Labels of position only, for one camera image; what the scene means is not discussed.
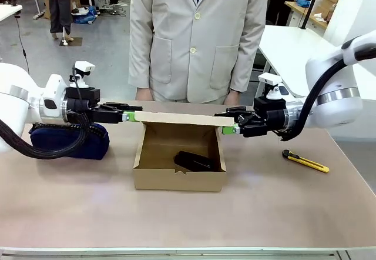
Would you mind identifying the white table with metal legs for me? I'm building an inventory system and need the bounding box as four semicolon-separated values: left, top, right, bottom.
257;25;341;98

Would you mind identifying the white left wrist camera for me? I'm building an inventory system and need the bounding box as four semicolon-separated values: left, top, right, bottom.
69;61;96;89

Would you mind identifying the thin black hanging cable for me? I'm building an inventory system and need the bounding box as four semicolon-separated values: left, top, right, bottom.
15;14;31;74

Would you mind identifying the navy blue fabric pouch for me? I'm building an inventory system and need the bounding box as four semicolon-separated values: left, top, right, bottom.
28;123;110;161

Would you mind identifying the aluminium table edge rail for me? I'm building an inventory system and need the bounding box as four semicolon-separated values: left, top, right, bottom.
0;246;376;260

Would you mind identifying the person's left hand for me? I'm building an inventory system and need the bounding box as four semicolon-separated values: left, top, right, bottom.
226;90;241;105

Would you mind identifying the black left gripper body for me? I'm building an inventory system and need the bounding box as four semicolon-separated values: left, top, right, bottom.
66;96;103;125

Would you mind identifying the black right arm cable sleeve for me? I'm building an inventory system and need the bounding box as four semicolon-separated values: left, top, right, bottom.
276;58;346;142

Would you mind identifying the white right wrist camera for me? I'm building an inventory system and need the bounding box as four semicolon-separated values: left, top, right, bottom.
257;72;294;101

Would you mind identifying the brown cardboard box with lid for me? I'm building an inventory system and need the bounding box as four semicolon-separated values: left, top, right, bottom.
132;111;236;192

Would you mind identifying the black vertical pole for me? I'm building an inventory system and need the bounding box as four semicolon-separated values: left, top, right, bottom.
299;0;321;31

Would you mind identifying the person's beige sleeved left forearm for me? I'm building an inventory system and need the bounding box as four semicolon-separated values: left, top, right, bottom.
230;30;267;94

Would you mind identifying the person's beige jacket torso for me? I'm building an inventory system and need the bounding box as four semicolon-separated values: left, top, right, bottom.
128;0;270;105

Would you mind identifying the black arm cable sleeve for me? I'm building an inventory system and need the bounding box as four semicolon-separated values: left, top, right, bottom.
0;115;102;160
276;58;346;142

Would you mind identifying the wooden workbench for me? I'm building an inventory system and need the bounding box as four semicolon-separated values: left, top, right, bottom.
284;0;328;31

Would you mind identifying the person's right hand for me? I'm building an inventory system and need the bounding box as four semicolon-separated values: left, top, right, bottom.
135;88;153;101

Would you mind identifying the yellow black utility knife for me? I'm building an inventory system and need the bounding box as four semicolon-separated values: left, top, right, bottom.
282;149;330;174

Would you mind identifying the person's beige sleeved right forearm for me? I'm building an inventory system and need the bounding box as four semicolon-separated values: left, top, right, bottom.
128;30;156;91

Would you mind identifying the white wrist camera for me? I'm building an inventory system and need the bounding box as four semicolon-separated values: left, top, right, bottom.
257;72;294;101
69;61;96;89

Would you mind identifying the black stapler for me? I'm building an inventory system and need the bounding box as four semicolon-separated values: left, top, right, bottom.
173;151;214;172

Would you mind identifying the black left arm cable sleeve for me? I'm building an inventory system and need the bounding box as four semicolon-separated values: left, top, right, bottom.
0;115;102;160

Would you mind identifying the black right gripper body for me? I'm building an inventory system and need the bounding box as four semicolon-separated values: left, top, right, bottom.
253;106;291;138

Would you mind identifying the black floor stand base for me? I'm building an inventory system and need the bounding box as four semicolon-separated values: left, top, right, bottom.
59;27;83;46

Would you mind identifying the bystander in grey trousers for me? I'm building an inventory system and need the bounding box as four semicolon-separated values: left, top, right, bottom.
43;0;73;41

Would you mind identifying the blue plastic bag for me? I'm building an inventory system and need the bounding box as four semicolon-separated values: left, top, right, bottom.
72;6;100;25

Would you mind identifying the small white desk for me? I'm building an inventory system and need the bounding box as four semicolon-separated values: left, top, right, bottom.
0;4;24;22

